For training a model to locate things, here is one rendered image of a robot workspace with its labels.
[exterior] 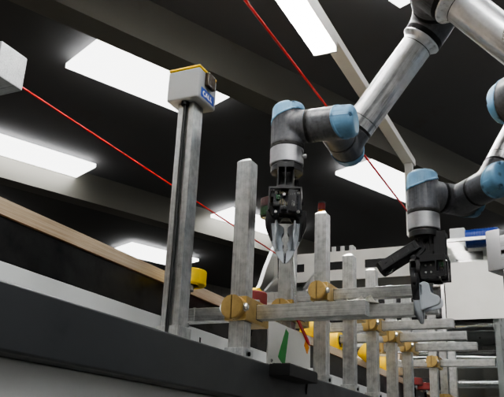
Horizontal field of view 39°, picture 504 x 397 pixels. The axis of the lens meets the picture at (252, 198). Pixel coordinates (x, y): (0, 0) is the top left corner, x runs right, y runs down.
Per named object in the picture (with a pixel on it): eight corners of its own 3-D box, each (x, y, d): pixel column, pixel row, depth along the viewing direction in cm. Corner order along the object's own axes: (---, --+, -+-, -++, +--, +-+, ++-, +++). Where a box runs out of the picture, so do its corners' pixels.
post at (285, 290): (294, 392, 166) (298, 198, 182) (288, 391, 163) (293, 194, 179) (280, 392, 167) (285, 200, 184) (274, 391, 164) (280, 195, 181)
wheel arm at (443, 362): (495, 366, 317) (494, 358, 318) (494, 365, 314) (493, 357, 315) (385, 368, 337) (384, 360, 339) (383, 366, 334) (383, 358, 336)
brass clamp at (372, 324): (388, 335, 244) (387, 320, 246) (377, 329, 232) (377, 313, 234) (371, 336, 246) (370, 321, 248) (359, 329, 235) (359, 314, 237)
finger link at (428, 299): (440, 320, 156) (438, 279, 159) (413, 321, 159) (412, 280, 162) (442, 323, 159) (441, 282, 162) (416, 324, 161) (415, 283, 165)
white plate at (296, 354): (311, 378, 174) (311, 336, 177) (268, 365, 152) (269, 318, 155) (309, 378, 174) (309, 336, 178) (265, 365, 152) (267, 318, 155)
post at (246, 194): (249, 380, 145) (257, 161, 161) (241, 377, 142) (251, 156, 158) (233, 380, 146) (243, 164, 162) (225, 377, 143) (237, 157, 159)
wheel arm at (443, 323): (455, 329, 232) (454, 318, 233) (453, 327, 229) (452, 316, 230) (311, 333, 253) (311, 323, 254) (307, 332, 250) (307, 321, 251)
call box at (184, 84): (215, 115, 140) (216, 79, 142) (198, 99, 134) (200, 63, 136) (183, 120, 143) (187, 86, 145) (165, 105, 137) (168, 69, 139)
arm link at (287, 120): (302, 95, 158) (266, 100, 161) (302, 140, 154) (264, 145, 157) (313, 110, 165) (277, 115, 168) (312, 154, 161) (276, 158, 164)
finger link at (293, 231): (283, 257, 147) (284, 215, 150) (284, 265, 153) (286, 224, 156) (298, 257, 147) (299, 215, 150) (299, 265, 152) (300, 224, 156)
